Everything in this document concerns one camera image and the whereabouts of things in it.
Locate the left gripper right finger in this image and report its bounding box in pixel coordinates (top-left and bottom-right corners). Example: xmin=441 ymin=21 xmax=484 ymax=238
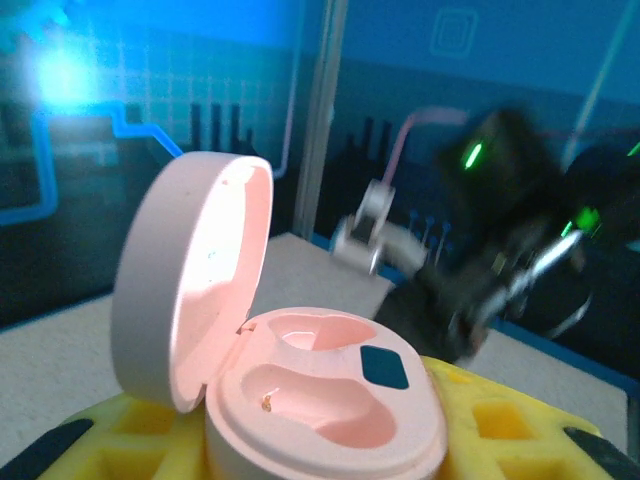
xmin=421 ymin=356 xmax=640 ymax=480

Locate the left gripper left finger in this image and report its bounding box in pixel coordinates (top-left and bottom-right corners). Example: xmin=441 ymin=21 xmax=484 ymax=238
xmin=0 ymin=393 xmax=212 ymax=480

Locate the pink earbud charging case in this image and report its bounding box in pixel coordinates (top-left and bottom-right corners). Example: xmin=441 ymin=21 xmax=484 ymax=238
xmin=108 ymin=151 xmax=450 ymax=480

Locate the aluminium frame post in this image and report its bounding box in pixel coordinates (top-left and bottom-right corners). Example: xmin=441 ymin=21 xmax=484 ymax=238
xmin=293 ymin=0 xmax=346 ymax=242

